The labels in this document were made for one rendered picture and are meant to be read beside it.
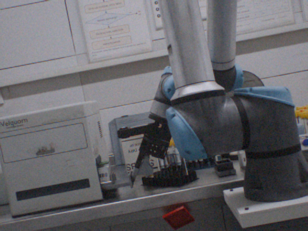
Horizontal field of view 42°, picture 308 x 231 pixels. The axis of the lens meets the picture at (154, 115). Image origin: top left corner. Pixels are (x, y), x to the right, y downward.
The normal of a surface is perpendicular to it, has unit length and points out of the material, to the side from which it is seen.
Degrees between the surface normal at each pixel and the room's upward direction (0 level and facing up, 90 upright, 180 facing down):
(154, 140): 90
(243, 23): 93
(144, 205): 90
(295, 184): 71
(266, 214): 90
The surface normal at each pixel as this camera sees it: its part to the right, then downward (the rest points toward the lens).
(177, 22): -0.29, 0.00
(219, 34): -0.25, 0.61
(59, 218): 0.00, 0.05
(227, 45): 0.26, 0.57
